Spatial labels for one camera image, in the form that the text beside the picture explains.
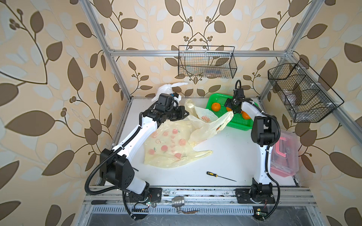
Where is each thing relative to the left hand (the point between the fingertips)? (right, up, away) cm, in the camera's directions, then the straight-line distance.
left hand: (187, 111), depth 77 cm
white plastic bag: (-14, +16, +22) cm, 31 cm away
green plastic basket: (+25, +8, +38) cm, 46 cm away
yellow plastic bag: (+10, -6, -5) cm, 13 cm away
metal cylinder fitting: (-5, -45, -8) cm, 46 cm away
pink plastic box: (+56, -28, +3) cm, 63 cm away
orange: (+23, +3, +31) cm, 39 cm away
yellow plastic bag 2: (-13, -23, +17) cm, 32 cm away
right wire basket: (+63, +8, -3) cm, 64 cm away
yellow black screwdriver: (+15, -37, +4) cm, 40 cm away
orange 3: (+31, +2, +25) cm, 40 cm away
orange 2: (+32, -2, -2) cm, 32 cm away
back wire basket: (+19, +34, +19) cm, 44 cm away
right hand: (+34, +4, +31) cm, 46 cm away
